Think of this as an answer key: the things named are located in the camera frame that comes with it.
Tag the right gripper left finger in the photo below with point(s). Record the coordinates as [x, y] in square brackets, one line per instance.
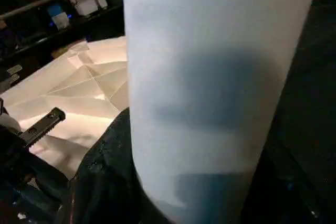
[105, 182]

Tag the black metal shelf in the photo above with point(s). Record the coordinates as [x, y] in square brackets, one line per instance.
[31, 35]

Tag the black plastic mat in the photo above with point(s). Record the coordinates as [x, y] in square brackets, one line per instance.
[315, 103]

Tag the white plastic table top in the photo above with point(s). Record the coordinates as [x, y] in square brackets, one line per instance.
[79, 82]

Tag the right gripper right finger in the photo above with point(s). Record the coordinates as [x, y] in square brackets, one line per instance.
[294, 192]

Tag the white plastic table leg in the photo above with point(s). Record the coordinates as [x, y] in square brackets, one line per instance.
[210, 77]

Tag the small blue box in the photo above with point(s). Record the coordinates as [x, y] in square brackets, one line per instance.
[60, 18]

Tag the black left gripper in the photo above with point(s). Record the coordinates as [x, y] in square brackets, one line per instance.
[26, 171]

